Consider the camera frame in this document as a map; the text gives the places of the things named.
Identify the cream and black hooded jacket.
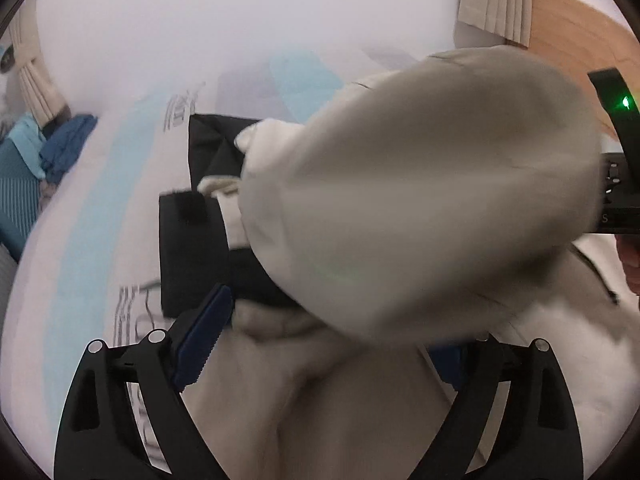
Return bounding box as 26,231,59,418
160,47,639,479

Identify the person right hand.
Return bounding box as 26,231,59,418
616,235,640,296

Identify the striped bed sheet mattress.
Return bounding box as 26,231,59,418
0,46,640,480

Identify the wooden headboard panel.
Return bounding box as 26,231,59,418
526,0,640,138

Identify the teal hard suitcase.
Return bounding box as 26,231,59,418
0,139,39,261

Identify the dark blue crumpled cloth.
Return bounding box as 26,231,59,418
39,114,98,184

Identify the light blue folded towel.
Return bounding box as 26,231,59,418
8,113,46,180

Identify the left beige curtain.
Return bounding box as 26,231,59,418
9,0,67,127

